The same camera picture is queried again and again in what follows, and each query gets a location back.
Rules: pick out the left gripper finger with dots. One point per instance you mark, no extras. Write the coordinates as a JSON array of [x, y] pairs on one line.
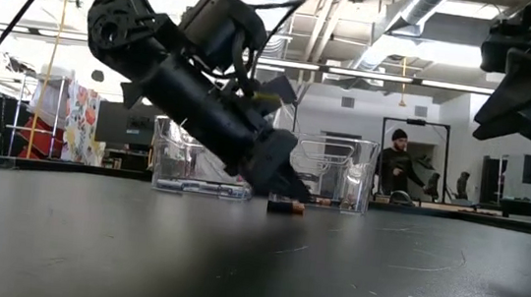
[[291, 188]]

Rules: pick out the clear plastic bin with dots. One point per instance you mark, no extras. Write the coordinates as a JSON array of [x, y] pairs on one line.
[[165, 158], [356, 178]]

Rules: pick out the black background robot arm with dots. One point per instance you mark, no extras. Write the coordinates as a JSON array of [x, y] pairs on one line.
[[432, 185], [462, 184]]

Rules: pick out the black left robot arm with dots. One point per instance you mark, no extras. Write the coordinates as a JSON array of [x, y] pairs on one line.
[[115, 29]]

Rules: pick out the black cabinet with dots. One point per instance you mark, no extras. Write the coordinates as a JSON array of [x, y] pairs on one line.
[[492, 179]]

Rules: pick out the linear ceiling light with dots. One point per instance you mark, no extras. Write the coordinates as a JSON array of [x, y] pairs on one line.
[[369, 75], [289, 64], [62, 34], [455, 86]]

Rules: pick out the black computer monitor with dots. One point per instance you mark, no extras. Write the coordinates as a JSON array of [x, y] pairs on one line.
[[122, 126]]

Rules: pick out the person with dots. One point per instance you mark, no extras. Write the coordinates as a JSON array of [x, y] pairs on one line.
[[397, 167]]

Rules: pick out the floral patterned curtain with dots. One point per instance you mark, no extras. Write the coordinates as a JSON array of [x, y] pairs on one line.
[[81, 121]]

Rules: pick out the red board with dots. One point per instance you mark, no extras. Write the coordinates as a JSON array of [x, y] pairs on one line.
[[41, 142]]

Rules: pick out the round ceiling smoke detector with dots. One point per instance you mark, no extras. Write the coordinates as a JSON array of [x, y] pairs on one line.
[[357, 1]]

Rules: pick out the metal rack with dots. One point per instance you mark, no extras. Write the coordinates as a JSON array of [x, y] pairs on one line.
[[18, 117]]

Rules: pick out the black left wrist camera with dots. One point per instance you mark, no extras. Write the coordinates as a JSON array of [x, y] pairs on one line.
[[279, 89]]

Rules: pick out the grey rectangular ceiling duct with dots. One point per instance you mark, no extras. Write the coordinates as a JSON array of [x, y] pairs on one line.
[[456, 30]]

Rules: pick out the grey wall vent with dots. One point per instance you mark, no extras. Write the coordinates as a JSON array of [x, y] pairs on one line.
[[420, 111], [348, 102]]

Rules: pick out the black gantry frame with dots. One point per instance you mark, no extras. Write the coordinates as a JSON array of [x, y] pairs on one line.
[[416, 121]]

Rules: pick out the smooth spiral silver duct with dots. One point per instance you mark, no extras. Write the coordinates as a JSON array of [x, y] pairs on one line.
[[408, 10]]

